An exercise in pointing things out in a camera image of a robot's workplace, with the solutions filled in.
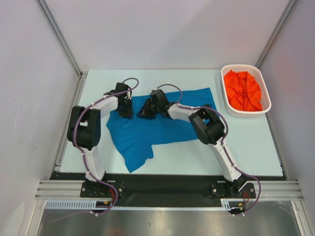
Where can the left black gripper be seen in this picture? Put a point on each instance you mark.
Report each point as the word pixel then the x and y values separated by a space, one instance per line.
pixel 127 114

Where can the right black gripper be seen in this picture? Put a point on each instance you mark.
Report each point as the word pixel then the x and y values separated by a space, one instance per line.
pixel 149 108

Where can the blue t shirt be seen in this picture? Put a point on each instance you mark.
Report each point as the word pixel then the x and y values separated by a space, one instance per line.
pixel 133 138

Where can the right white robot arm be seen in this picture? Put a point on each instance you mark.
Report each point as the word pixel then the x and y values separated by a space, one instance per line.
pixel 210 127

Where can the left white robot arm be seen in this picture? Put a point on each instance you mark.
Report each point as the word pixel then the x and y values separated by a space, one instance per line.
pixel 84 128

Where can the orange t shirt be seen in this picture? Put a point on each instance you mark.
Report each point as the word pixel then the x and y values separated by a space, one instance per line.
pixel 243 91

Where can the white plastic basket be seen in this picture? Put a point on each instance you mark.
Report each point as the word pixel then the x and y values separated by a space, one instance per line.
pixel 265 101

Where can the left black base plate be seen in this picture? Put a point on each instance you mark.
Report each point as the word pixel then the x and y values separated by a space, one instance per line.
pixel 94 189

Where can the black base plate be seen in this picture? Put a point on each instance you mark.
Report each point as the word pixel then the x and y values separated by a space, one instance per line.
pixel 223 189
pixel 94 189

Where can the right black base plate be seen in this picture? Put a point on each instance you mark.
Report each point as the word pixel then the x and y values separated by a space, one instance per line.
pixel 223 189

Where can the white slotted cable duct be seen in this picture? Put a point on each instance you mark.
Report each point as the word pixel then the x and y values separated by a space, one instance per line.
pixel 100 205

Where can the aluminium front rail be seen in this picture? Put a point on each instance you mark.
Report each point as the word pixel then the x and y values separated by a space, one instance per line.
pixel 265 190

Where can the left aluminium corner post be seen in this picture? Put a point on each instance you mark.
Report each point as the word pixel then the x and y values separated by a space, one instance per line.
pixel 47 13

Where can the aluminium corner post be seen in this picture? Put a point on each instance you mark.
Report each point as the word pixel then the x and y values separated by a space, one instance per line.
pixel 47 13
pixel 276 31

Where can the right aluminium corner post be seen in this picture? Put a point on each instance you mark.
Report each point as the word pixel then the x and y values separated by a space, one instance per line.
pixel 276 31

